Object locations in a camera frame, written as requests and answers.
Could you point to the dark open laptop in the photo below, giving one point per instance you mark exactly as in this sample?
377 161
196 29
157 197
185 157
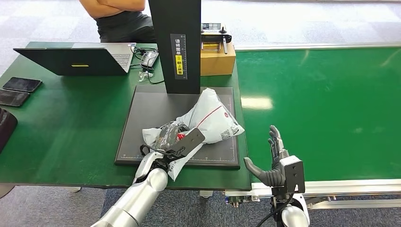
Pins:
78 61

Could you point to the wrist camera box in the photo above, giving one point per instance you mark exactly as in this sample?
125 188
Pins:
293 174
189 141

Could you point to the dark bag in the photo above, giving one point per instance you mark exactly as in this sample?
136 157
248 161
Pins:
6 127

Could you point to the black remote controller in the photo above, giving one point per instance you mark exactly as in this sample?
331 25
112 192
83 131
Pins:
213 38

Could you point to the dark smartphone with worn case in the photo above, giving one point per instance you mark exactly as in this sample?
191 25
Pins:
12 97

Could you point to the green conveyor belt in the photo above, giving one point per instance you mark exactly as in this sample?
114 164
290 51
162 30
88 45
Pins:
344 94

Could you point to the black inbound scanner machine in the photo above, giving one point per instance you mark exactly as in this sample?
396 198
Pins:
147 109

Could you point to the aluminium conveyor frame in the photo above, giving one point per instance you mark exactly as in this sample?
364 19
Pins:
344 185

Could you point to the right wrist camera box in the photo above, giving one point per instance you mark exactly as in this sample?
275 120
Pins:
293 174

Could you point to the clear plastic item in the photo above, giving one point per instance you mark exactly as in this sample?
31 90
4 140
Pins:
145 75

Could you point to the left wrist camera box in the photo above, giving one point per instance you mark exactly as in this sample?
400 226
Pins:
189 141

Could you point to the person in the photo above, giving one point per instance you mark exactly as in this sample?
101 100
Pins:
125 28

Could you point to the grey power adapter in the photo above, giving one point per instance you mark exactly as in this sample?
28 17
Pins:
149 59

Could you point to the black smartphone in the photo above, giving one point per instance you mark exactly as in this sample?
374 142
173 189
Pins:
22 84

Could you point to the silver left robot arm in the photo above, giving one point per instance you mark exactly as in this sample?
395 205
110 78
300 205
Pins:
137 197

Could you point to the white courier bag package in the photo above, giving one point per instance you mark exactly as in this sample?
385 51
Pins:
213 116

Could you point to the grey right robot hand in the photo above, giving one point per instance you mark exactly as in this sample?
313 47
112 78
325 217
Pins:
271 177

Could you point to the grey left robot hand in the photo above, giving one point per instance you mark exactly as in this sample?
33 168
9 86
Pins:
170 134

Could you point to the brown cardboard box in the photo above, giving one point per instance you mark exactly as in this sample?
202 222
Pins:
218 62

